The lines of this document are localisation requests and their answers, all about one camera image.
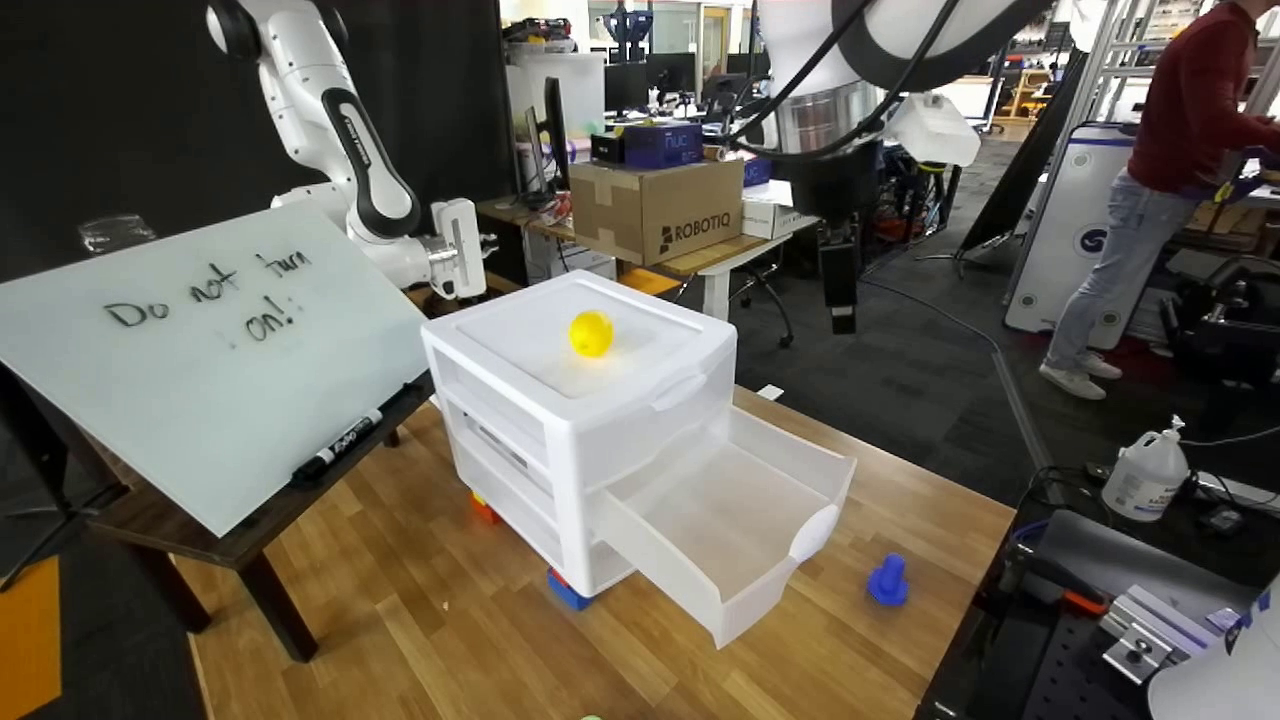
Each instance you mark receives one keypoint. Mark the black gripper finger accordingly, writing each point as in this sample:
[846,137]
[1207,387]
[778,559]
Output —
[840,284]

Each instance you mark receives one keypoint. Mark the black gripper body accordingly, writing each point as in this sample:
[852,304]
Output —
[861,192]

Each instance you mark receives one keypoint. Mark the yellow lemon toy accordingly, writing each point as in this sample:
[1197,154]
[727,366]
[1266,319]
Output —
[589,335]

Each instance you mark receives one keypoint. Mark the translucent plastic drawer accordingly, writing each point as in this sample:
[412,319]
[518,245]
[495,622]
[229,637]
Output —
[733,521]

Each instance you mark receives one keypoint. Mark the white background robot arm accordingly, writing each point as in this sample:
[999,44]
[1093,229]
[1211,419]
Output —
[284,67]

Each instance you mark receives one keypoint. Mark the white plastic drawer cabinet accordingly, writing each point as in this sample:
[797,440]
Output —
[575,345]

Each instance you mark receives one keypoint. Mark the large cardboard box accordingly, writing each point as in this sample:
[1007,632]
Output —
[653,207]

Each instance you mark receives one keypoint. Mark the white panel with round logo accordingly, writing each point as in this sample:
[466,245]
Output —
[1065,240]

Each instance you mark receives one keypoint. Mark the dark blue box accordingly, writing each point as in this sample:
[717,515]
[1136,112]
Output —
[653,144]

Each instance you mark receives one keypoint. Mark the white background cabinet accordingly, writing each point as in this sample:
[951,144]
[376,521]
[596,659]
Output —
[587,95]

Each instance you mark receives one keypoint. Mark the blue hex bolt toy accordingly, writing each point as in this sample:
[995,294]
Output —
[889,587]

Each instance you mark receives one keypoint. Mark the person in red top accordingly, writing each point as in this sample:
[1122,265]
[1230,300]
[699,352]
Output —
[1201,106]

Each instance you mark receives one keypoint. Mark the white plastic jug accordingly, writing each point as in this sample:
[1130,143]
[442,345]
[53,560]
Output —
[1144,482]

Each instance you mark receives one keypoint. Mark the dark flat equipment case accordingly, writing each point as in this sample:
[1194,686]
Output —
[1132,553]

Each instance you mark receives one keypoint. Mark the black clamp with orange trigger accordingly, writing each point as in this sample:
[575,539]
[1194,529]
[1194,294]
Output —
[1083,603]

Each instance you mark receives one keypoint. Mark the blue block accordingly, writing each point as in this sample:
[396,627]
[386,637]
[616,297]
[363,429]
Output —
[569,592]

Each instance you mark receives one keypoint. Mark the orange cup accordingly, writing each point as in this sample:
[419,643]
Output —
[483,510]

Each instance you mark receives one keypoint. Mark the black perforated mounting board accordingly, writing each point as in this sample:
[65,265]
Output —
[1025,666]

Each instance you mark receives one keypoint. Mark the aluminium extrusion bar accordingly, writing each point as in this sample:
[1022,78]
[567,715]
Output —
[1180,609]

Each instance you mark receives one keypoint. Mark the black whiteboard marker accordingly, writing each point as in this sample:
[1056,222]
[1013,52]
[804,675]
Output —
[351,434]

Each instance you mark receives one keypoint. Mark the dark wooden easel stand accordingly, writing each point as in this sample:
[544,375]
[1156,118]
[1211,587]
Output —
[281,606]

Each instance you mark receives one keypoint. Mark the whiteboard with handwriting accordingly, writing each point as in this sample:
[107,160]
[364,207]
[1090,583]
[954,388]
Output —
[201,375]

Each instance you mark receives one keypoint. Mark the orange panel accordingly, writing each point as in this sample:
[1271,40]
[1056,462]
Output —
[25,643]

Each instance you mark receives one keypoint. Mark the small metal bracket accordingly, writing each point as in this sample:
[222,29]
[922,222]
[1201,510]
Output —
[1143,653]

